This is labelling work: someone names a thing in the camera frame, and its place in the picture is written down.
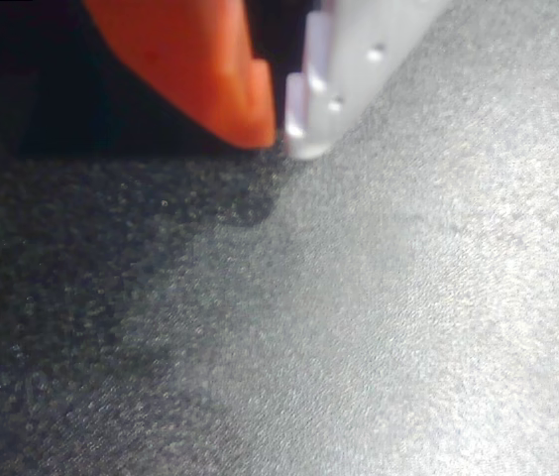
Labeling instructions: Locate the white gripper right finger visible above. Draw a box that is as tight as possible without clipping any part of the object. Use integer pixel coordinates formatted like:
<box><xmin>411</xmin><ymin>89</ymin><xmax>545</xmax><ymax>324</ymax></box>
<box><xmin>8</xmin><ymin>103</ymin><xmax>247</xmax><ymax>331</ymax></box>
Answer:
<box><xmin>284</xmin><ymin>0</ymin><xmax>452</xmax><ymax>161</ymax></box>

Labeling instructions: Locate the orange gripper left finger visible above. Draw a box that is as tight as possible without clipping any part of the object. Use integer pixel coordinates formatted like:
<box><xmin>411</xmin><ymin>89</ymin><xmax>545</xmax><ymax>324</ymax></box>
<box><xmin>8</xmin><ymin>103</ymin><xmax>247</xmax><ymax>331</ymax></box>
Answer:
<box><xmin>83</xmin><ymin>0</ymin><xmax>278</xmax><ymax>150</ymax></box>

